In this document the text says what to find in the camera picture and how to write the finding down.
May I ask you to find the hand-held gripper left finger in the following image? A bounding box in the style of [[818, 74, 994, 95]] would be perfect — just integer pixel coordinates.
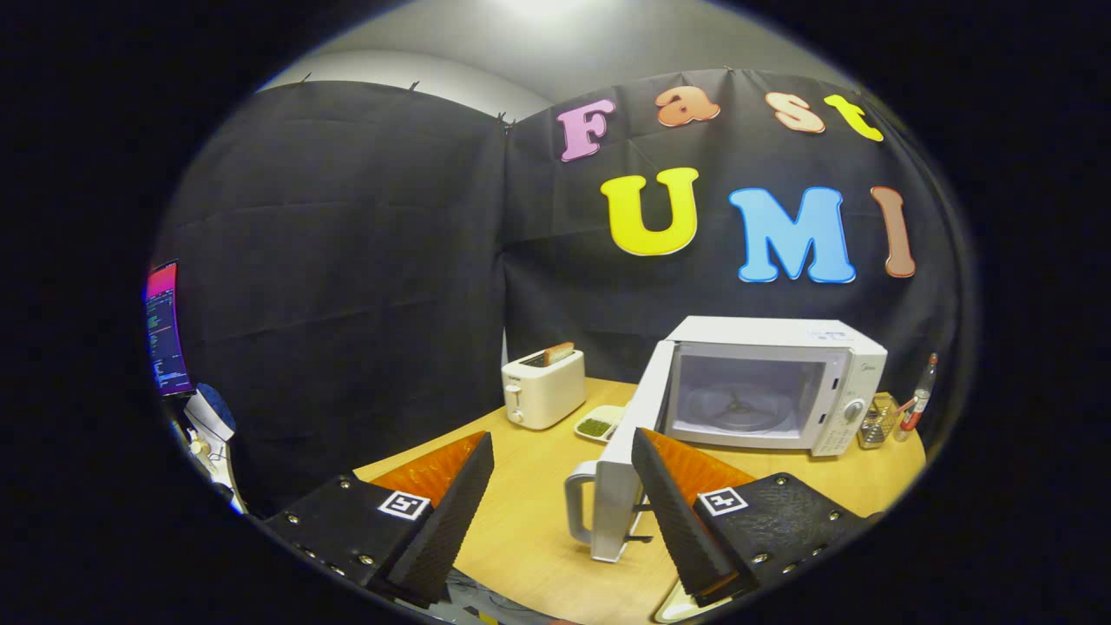
[[260, 431, 496, 609]]

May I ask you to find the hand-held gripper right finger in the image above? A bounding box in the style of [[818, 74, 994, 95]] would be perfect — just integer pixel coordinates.
[[631, 427, 869, 609]]

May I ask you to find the white microwave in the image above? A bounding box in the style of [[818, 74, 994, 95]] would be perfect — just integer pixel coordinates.
[[564, 316, 889, 563]]

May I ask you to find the white plate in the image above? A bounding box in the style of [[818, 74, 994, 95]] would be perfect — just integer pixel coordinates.
[[653, 577, 730, 624]]

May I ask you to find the white divided bean dish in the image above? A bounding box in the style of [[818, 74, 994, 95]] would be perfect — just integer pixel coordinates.
[[574, 405, 626, 444]]

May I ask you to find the cream toaster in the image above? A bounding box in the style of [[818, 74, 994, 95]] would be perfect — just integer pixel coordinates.
[[502, 347, 587, 431]]

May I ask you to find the white and blue device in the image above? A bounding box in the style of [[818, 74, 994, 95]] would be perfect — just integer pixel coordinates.
[[182, 384, 237, 444]]

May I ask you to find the clear plastic water bottle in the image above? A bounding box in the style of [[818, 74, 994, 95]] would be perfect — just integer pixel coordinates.
[[898, 353, 939, 442]]

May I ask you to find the computer monitor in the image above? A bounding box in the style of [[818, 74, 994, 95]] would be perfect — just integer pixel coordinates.
[[144, 260, 194, 398]]

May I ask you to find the metal wire basket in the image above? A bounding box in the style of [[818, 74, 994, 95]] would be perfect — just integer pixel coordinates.
[[858, 392, 900, 450]]

